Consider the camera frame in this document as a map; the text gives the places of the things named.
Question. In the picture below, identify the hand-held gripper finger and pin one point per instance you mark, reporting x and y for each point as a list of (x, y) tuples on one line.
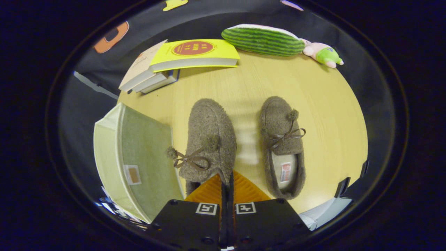
[(223, 223), (231, 223)]

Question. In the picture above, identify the white fabric storage box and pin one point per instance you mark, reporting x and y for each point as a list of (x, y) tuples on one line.
[(146, 157)]

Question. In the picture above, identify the brown fuzzy slipper shoe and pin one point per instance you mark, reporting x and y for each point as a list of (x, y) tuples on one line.
[(278, 118), (209, 122)]

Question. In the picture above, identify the person's white clothing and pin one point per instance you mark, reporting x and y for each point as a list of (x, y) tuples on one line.
[(324, 212)]

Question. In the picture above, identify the small black block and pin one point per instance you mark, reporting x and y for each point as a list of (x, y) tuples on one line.
[(364, 168), (342, 187)]

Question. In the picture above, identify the dark blue book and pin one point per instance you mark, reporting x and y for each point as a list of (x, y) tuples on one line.
[(165, 82)]

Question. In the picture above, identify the grey book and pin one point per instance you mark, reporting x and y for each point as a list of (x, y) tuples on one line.
[(153, 83)]

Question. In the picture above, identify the yellow book with red circle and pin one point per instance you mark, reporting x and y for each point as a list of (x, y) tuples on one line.
[(195, 52)]

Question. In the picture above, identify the beige covered book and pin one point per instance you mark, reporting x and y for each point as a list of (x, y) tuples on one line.
[(139, 68)]

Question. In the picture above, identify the watermelon slice plush toy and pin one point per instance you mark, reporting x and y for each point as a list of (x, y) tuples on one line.
[(264, 40)]

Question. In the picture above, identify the pink and green plush toy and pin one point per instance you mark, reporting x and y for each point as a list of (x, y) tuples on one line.
[(324, 54)]

